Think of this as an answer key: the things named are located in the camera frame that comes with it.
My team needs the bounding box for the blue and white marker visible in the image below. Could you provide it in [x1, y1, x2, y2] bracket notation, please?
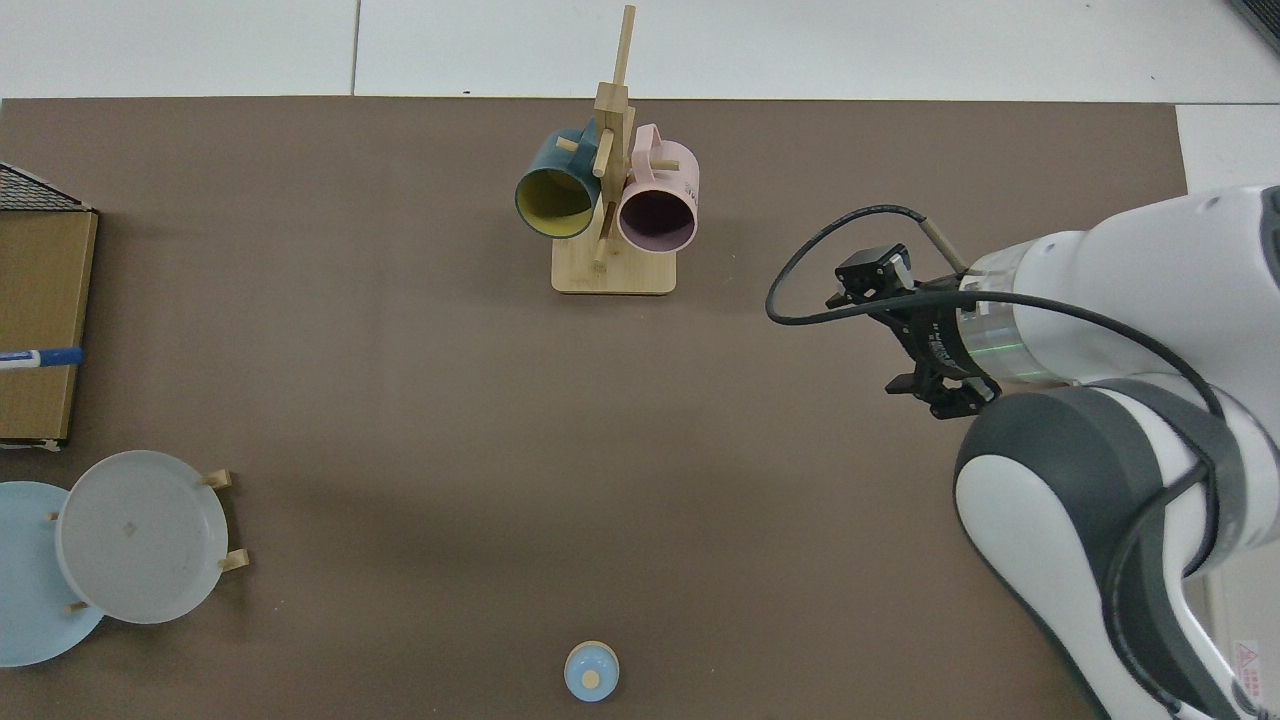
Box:
[0, 347, 84, 371]

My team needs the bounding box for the pink cup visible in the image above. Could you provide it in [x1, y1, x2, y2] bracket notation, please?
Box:
[617, 124, 700, 253]

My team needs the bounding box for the wooden cup stand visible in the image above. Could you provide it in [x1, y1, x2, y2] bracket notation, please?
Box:
[551, 5, 678, 296]

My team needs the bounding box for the dark teal cup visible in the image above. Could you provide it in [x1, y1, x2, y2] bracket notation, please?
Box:
[515, 118, 604, 240]

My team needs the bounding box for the small blue round bell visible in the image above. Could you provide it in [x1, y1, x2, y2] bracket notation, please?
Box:
[564, 641, 620, 703]

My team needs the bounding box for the brown table cloth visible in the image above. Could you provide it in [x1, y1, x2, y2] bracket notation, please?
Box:
[0, 96, 1189, 720]

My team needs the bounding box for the wooden plate rack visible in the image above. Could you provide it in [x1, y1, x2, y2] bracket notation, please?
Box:
[40, 468, 250, 614]

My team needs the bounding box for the grey plate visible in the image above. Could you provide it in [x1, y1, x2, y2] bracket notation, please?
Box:
[55, 450, 229, 626]

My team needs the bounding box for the light blue plate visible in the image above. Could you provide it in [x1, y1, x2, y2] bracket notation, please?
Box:
[0, 481, 106, 668]

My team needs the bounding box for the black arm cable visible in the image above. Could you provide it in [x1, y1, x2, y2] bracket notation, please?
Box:
[767, 205, 1241, 720]

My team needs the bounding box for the wire basket with wooden floor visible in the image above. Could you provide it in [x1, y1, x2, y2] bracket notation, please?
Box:
[0, 162, 100, 451]

